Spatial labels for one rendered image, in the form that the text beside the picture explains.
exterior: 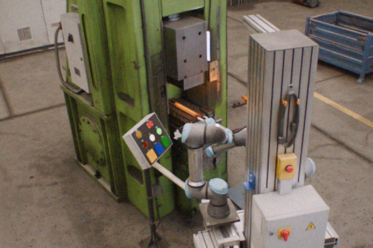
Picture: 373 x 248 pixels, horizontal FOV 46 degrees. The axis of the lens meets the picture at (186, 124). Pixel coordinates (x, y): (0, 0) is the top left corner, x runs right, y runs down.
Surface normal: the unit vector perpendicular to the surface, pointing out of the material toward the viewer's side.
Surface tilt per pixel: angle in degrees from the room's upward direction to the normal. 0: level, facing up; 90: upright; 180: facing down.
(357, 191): 0
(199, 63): 90
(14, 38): 90
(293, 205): 0
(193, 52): 90
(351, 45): 89
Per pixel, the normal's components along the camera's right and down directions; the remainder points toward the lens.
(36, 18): 0.49, 0.41
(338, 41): -0.83, 0.29
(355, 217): -0.04, -0.87
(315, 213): 0.22, 0.48
